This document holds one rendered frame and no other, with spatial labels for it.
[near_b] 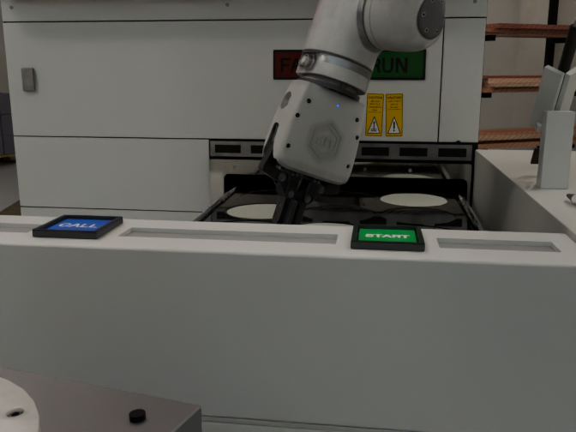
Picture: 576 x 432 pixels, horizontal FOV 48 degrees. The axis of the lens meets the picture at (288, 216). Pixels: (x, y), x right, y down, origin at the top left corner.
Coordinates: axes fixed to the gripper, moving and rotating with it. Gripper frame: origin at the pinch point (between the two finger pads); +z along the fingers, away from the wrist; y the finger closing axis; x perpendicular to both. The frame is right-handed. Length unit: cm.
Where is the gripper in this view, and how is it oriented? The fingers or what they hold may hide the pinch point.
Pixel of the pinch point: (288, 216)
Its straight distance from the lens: 74.8
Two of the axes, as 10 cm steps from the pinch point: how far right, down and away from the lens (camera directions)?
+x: -4.5, -2.0, 8.7
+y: 8.4, 2.4, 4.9
